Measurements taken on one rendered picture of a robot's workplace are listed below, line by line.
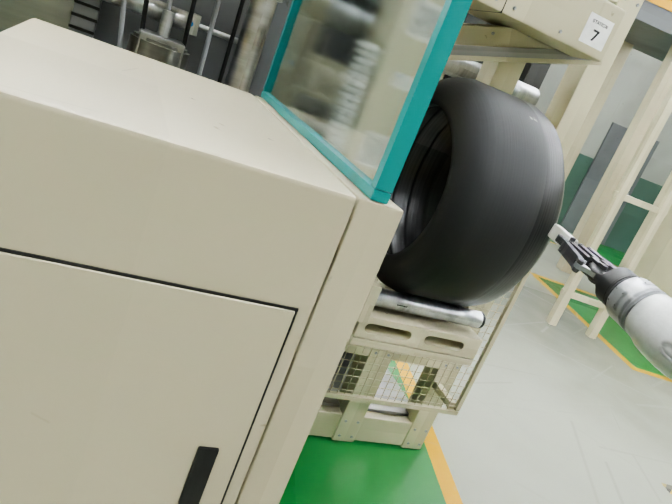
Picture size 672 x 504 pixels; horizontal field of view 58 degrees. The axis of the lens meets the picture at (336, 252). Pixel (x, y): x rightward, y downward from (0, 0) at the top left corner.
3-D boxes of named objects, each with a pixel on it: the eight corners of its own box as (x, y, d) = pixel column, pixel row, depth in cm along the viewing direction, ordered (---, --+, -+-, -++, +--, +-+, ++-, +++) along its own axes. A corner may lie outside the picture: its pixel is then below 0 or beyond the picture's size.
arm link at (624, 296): (645, 287, 97) (622, 267, 102) (613, 331, 101) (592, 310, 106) (682, 298, 101) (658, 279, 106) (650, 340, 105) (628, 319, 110)
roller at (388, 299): (364, 306, 142) (372, 289, 141) (358, 297, 146) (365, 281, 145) (481, 332, 156) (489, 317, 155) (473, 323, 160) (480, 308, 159)
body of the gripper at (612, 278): (655, 283, 106) (622, 256, 114) (621, 273, 103) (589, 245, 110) (630, 316, 109) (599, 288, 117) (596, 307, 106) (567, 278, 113)
